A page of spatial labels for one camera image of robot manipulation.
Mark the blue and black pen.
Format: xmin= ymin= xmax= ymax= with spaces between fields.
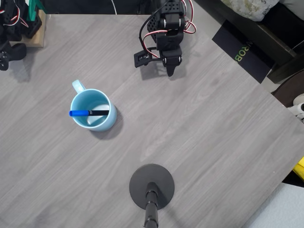
xmin=68 ymin=109 xmax=111 ymax=117

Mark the light blue ceramic mug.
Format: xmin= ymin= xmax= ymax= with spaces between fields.
xmin=70 ymin=79 xmax=117 ymax=133

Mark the black box with green letters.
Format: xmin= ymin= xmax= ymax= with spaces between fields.
xmin=211 ymin=19 xmax=276 ymax=84

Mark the patterned green white cushion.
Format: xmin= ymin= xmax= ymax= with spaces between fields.
xmin=219 ymin=0 xmax=281 ymax=22

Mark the dark brown round seat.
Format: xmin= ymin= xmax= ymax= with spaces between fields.
xmin=270 ymin=70 xmax=304 ymax=109

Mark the wooden base board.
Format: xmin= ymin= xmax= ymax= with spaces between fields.
xmin=22 ymin=10 xmax=47 ymax=48

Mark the white plastic device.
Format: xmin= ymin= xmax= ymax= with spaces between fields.
xmin=288 ymin=94 xmax=304 ymax=123

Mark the green plastic clamp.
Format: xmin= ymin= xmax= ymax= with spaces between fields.
xmin=26 ymin=0 xmax=47 ymax=22

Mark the yellow object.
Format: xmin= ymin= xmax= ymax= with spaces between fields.
xmin=292 ymin=156 xmax=304 ymax=182

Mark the white bedding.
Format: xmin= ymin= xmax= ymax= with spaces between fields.
xmin=242 ymin=181 xmax=304 ymax=228

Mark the red white servo cable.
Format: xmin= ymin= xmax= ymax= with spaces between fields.
xmin=181 ymin=0 xmax=197 ymax=34
xmin=143 ymin=29 xmax=170 ymax=59

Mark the black camera cable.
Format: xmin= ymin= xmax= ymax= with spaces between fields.
xmin=138 ymin=14 xmax=155 ymax=52

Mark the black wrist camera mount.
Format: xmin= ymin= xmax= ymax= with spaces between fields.
xmin=133 ymin=47 xmax=163 ymax=68

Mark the dark furniture frame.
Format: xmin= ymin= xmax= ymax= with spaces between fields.
xmin=193 ymin=0 xmax=304 ymax=84

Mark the black round base camera stand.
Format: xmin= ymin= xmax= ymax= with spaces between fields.
xmin=129 ymin=163 xmax=175 ymax=228

